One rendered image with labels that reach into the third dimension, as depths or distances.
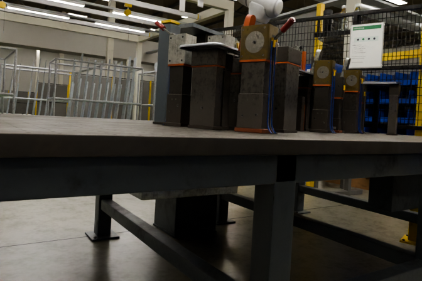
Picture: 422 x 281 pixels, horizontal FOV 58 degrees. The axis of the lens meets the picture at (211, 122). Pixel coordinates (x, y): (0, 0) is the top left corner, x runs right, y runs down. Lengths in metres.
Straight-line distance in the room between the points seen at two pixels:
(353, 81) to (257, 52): 1.01
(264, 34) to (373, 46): 1.66
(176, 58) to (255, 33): 0.36
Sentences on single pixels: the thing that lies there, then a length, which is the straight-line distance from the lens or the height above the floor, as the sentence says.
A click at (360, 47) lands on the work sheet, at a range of 2.89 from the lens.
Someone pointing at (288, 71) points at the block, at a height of 0.94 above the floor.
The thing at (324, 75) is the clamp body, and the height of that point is 0.97.
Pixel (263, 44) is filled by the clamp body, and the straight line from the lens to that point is 1.28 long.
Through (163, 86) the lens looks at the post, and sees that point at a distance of 1.67.
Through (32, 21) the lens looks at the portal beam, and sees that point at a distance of 13.15.
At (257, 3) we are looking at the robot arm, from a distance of 2.26.
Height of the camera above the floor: 0.74
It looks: 1 degrees down
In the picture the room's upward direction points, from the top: 3 degrees clockwise
